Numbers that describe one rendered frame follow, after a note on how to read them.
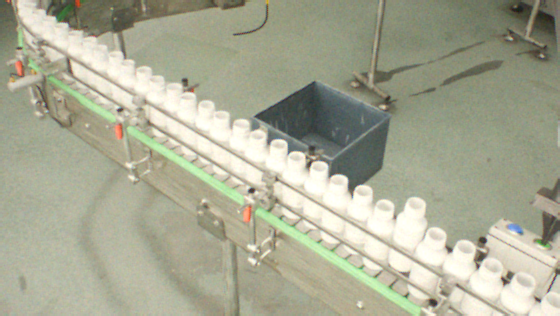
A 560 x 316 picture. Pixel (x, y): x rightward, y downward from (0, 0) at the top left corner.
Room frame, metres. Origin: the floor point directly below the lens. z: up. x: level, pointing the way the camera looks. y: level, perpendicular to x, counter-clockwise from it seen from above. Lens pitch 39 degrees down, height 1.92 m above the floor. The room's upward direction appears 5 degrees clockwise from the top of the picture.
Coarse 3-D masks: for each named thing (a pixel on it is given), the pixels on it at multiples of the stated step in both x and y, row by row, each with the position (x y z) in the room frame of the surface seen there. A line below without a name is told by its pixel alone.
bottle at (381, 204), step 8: (384, 200) 0.84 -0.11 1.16; (376, 208) 0.82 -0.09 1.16; (384, 208) 0.84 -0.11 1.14; (392, 208) 0.82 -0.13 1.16; (376, 216) 0.81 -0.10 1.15; (384, 216) 0.81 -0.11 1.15; (392, 216) 0.82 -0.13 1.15; (368, 224) 0.82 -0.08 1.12; (376, 224) 0.81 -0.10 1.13; (384, 224) 0.81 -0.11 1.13; (392, 224) 0.81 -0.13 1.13; (376, 232) 0.80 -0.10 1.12; (384, 232) 0.80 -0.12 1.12; (392, 232) 0.80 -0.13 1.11; (368, 240) 0.81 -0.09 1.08; (376, 240) 0.80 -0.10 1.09; (368, 248) 0.81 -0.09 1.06; (376, 248) 0.80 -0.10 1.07; (384, 248) 0.80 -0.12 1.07; (376, 256) 0.80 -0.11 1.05; (384, 256) 0.80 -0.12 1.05; (368, 264) 0.80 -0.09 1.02
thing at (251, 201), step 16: (96, 32) 1.60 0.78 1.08; (16, 48) 1.40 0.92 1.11; (16, 64) 1.38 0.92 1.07; (32, 96) 1.40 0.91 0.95; (48, 112) 1.41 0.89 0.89; (144, 112) 1.20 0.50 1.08; (144, 128) 1.18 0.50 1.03; (128, 144) 1.15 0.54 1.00; (128, 160) 1.14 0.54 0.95; (144, 160) 1.17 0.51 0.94; (128, 176) 1.14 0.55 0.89; (272, 176) 0.94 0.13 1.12; (272, 192) 0.94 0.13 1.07; (240, 208) 0.87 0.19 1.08; (256, 208) 0.89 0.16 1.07; (480, 240) 0.81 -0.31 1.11; (256, 256) 0.89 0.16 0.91; (480, 256) 0.80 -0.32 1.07; (448, 288) 0.68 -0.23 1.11; (432, 304) 0.64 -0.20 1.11; (448, 304) 0.69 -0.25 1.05
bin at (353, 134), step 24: (288, 96) 1.54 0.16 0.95; (312, 96) 1.65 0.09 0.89; (336, 96) 1.60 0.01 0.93; (264, 120) 1.45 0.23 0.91; (288, 120) 1.54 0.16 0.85; (312, 120) 1.65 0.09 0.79; (336, 120) 1.60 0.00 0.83; (360, 120) 1.54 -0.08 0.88; (384, 120) 1.45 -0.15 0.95; (288, 144) 1.32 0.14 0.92; (312, 144) 1.58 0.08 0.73; (336, 144) 1.59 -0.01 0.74; (360, 144) 1.35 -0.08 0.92; (384, 144) 1.48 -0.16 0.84; (336, 168) 1.26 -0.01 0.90; (360, 168) 1.37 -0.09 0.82
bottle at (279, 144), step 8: (272, 144) 1.00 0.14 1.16; (280, 144) 1.01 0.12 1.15; (272, 152) 0.98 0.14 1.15; (280, 152) 0.98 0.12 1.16; (272, 160) 0.98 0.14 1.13; (280, 160) 0.98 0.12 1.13; (272, 168) 0.97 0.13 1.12; (280, 168) 0.97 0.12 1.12; (280, 176) 0.97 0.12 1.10; (280, 184) 0.97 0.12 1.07; (280, 192) 0.97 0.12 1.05
